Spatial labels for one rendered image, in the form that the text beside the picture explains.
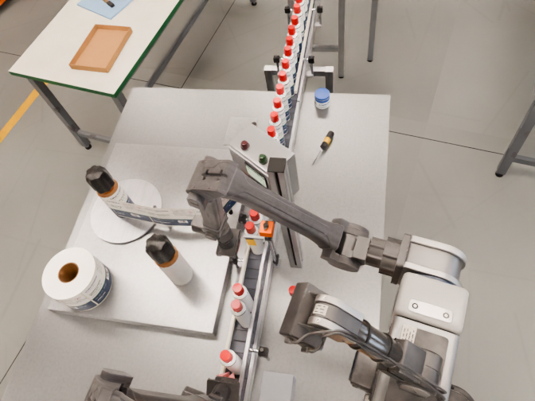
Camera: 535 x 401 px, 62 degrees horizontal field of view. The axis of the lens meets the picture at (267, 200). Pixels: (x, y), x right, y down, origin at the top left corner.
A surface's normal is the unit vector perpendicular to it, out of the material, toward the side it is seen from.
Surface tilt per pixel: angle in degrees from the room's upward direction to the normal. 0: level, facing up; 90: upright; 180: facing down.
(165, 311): 0
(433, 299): 0
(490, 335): 0
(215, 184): 28
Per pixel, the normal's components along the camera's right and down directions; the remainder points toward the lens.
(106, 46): -0.14, -0.50
